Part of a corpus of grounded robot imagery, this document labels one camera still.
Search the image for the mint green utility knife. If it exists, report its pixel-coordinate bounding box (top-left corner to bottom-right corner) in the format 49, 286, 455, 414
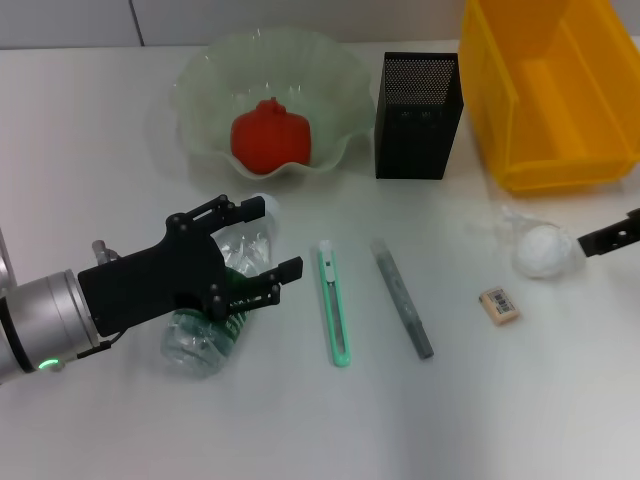
315, 239, 354, 370

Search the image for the clear green-label water bottle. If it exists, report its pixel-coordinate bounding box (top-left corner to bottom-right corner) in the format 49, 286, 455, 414
159, 192, 282, 381

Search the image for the red-orange toy fruit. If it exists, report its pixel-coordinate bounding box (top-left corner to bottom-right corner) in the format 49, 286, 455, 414
229, 97, 314, 175

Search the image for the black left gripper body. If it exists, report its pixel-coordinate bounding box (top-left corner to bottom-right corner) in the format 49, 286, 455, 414
77, 212, 230, 337

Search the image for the black mesh pen holder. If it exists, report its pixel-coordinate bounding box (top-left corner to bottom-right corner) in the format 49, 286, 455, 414
373, 51, 465, 181

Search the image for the gray marker pen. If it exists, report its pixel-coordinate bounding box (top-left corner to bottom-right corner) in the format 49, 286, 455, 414
368, 238, 435, 361

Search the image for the pale green wavy fruit plate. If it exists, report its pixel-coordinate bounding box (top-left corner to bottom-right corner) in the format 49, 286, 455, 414
172, 28, 377, 180

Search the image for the yellow plastic bin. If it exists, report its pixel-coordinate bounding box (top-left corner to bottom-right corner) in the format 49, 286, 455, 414
457, 0, 640, 197

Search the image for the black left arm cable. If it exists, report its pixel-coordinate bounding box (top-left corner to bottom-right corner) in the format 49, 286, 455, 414
74, 334, 126, 361

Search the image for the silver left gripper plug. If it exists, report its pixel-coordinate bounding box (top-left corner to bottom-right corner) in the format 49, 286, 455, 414
91, 239, 122, 266

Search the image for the white paper ball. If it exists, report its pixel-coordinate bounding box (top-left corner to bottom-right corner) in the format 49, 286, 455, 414
469, 204, 586, 279

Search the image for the beige barcode eraser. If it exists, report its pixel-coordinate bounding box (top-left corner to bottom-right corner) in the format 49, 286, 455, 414
477, 285, 521, 329

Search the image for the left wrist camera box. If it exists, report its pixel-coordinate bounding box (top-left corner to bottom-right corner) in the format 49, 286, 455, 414
0, 227, 14, 294

